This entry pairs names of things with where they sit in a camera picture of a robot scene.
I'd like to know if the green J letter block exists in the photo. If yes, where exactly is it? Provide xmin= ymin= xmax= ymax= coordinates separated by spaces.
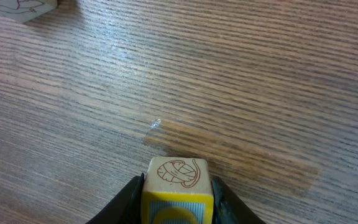
xmin=0 ymin=0 xmax=58 ymax=23

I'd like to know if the yellow O letter block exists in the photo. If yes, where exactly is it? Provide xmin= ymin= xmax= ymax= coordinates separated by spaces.
xmin=140 ymin=157 xmax=214 ymax=224

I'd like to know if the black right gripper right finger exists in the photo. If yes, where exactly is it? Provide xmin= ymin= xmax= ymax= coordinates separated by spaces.
xmin=211 ymin=176 xmax=265 ymax=224

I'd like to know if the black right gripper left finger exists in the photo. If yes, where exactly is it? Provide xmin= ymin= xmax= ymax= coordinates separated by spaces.
xmin=86 ymin=174 xmax=144 ymax=224

